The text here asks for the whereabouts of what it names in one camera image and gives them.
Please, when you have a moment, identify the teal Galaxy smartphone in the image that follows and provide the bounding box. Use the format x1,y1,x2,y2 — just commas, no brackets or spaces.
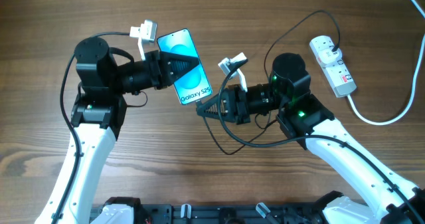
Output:
156,28,213,106

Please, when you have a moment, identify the black USB charging cable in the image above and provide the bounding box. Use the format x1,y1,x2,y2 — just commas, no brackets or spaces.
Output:
195,9,342,156

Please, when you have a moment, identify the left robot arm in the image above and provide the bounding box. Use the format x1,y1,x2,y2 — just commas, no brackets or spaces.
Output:
36,34,200,223

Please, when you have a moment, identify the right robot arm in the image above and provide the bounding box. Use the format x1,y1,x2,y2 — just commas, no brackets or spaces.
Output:
197,53,424,223

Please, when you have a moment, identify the white USB charger plug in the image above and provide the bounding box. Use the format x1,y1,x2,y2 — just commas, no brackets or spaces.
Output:
318,49,342,66

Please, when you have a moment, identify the white power strip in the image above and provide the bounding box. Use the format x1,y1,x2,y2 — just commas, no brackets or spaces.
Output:
309,35,357,98

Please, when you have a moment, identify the black right camera cable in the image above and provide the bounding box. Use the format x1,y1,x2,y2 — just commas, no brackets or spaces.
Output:
217,59,425,224

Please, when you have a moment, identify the black camera cable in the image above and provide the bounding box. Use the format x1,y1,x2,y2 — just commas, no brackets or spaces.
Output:
49,31,149,224
217,59,425,224

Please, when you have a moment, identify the black left camera cable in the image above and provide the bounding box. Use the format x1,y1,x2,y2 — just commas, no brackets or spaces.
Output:
49,31,149,224

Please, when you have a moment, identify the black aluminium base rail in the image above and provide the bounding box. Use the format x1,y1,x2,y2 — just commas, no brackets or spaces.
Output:
89,203,328,224

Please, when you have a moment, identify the white power strip cord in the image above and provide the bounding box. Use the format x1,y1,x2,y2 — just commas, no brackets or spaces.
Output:
347,0,425,126

